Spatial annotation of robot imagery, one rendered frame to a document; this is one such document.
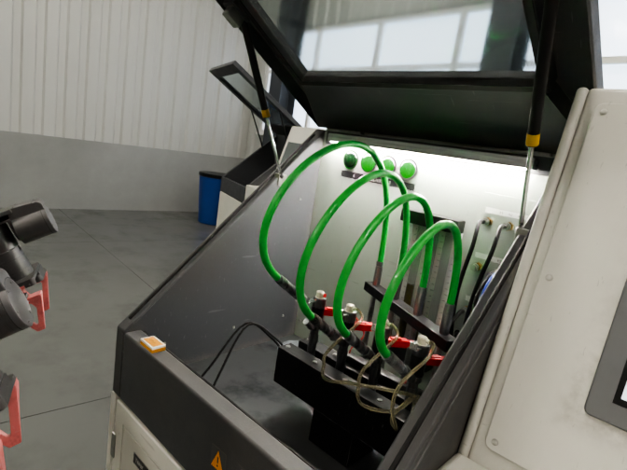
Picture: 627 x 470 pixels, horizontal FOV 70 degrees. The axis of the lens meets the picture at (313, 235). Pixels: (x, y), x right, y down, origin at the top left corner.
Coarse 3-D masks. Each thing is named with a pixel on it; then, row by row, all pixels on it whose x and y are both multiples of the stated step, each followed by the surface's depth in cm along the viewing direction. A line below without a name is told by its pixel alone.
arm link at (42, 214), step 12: (24, 204) 81; (36, 204) 82; (0, 216) 79; (12, 216) 80; (24, 216) 81; (36, 216) 81; (48, 216) 82; (24, 228) 81; (36, 228) 82; (48, 228) 83; (24, 240) 82
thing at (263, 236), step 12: (336, 144) 84; (348, 144) 86; (360, 144) 89; (312, 156) 81; (372, 156) 94; (300, 168) 79; (384, 168) 97; (288, 180) 78; (384, 180) 99; (276, 192) 77; (384, 192) 100; (276, 204) 77; (384, 204) 102; (264, 216) 77; (264, 228) 76; (384, 228) 103; (264, 240) 77; (384, 240) 104; (264, 252) 77; (384, 252) 105; (264, 264) 79; (276, 276) 81
